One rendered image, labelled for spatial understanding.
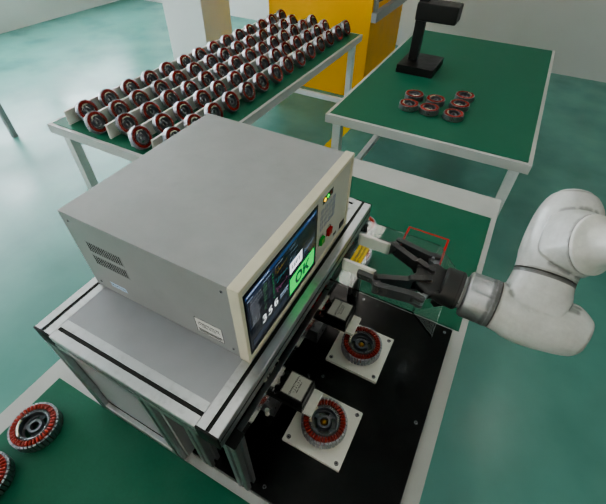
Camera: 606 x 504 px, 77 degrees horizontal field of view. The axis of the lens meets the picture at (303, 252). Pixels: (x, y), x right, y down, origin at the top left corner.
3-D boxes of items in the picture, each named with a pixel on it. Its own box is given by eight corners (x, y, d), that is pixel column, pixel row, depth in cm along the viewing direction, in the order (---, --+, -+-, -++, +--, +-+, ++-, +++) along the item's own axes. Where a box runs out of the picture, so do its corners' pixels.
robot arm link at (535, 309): (478, 328, 76) (502, 267, 77) (564, 363, 71) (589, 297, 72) (488, 331, 66) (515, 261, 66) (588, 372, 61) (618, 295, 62)
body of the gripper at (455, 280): (451, 319, 73) (404, 300, 76) (460, 289, 79) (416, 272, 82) (463, 295, 68) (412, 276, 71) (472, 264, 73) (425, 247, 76)
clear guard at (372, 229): (455, 268, 102) (462, 252, 97) (431, 337, 87) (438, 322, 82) (342, 228, 112) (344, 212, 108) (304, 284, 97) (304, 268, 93)
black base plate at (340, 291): (450, 334, 117) (452, 329, 116) (377, 574, 77) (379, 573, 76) (313, 277, 132) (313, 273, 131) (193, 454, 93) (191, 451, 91)
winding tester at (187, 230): (346, 224, 97) (355, 152, 82) (250, 364, 70) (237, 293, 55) (220, 180, 109) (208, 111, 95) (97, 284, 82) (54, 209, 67)
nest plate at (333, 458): (362, 414, 98) (363, 412, 97) (338, 472, 88) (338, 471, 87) (310, 387, 102) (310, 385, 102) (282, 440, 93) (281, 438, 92)
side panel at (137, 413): (192, 448, 94) (159, 390, 71) (184, 460, 92) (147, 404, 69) (110, 395, 102) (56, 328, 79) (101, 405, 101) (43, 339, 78)
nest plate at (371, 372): (393, 341, 113) (394, 339, 112) (375, 384, 103) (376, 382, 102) (346, 321, 117) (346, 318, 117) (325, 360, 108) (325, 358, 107)
